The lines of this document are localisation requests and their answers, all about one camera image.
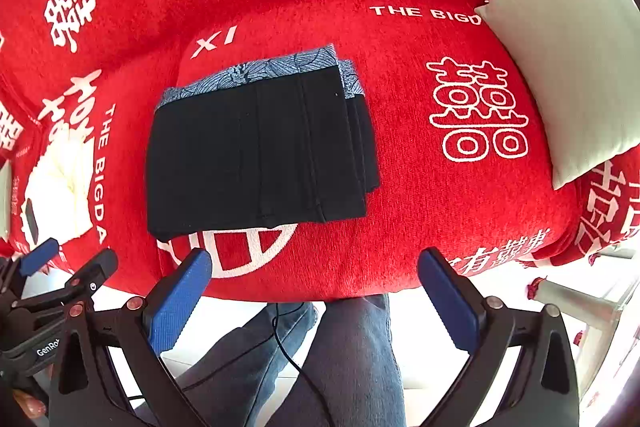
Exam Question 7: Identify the dark slim object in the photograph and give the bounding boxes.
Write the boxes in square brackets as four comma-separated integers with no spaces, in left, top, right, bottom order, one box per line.
[22,198,42,239]

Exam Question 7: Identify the person's left hand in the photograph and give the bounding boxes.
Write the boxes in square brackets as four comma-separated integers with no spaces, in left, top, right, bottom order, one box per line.
[15,389,49,419]

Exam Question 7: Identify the white pillow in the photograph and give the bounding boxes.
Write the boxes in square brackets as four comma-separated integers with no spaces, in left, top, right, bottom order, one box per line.
[474,0,637,190]

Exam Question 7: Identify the black cable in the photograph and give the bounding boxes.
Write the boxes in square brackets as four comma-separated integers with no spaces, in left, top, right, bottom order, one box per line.
[272,302,333,427]

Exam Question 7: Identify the person's right leg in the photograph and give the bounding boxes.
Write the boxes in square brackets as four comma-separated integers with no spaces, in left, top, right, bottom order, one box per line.
[270,294,407,427]

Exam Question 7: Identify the cream cushion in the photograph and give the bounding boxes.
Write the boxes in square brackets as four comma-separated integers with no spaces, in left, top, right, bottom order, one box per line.
[22,139,108,240]

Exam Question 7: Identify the person's leg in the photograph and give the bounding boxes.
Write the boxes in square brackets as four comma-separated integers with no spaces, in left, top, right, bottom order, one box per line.
[135,302,318,427]
[270,294,407,427]

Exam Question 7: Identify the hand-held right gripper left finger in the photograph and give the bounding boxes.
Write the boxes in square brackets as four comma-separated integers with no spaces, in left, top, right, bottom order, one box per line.
[47,248,213,427]

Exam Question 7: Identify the black pants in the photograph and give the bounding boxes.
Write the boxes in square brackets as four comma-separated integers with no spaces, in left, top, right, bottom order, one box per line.
[146,43,382,242]

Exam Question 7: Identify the red printed blanket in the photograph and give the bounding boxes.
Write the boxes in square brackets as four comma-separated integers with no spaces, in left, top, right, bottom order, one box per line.
[0,0,640,303]

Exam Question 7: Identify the white furniture frame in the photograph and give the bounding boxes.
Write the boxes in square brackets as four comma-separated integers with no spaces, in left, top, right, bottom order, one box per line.
[535,277,640,358]

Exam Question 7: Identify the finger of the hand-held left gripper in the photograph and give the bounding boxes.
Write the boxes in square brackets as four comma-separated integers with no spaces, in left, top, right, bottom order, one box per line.
[12,248,119,323]
[0,238,60,295]

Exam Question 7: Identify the person's left leg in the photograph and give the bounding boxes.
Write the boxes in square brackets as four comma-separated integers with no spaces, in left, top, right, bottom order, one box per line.
[135,302,318,427]

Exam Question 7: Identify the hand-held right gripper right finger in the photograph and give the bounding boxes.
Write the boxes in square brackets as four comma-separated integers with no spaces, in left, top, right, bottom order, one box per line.
[417,248,581,427]

